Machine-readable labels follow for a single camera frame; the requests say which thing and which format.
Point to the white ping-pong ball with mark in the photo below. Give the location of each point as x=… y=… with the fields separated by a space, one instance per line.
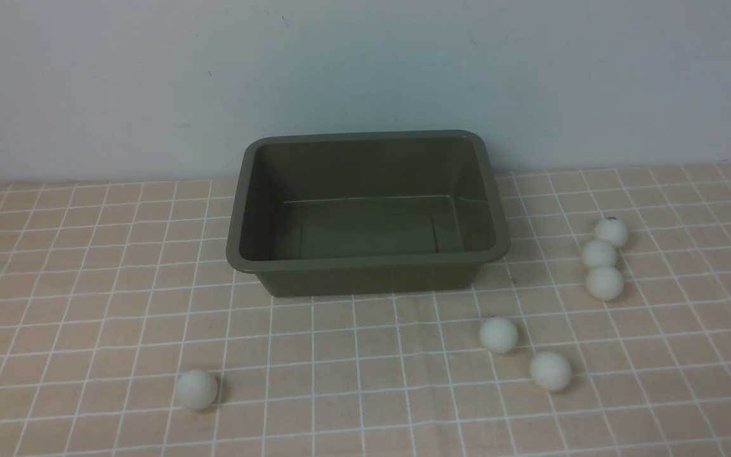
x=613 y=231

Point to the peach checkered tablecloth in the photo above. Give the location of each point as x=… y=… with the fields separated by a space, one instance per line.
x=109 y=292

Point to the olive green plastic bin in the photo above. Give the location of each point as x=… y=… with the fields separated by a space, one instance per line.
x=376 y=212

